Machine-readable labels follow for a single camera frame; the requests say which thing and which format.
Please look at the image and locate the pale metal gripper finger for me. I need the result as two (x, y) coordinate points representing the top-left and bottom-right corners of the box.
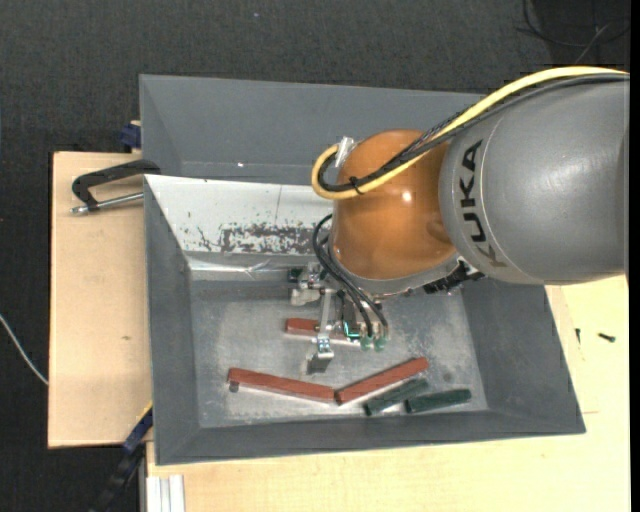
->
(290, 284), (322, 308)
(304, 335), (336, 376)

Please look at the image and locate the short red-brown flat block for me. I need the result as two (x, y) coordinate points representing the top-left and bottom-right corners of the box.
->
(284, 317), (362, 348)

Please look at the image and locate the long red-brown flat block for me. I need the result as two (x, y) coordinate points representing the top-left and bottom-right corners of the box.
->
(227, 367), (336, 404)
(333, 356), (431, 407)

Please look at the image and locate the grey metal bin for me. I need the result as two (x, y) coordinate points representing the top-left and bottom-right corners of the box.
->
(138, 73), (587, 466)

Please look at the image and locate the dark green flat block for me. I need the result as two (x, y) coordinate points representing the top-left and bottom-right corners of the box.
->
(362, 378), (432, 418)
(403, 389), (473, 415)

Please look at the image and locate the brown cardboard board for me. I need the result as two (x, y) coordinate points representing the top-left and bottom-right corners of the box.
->
(47, 151), (154, 449)

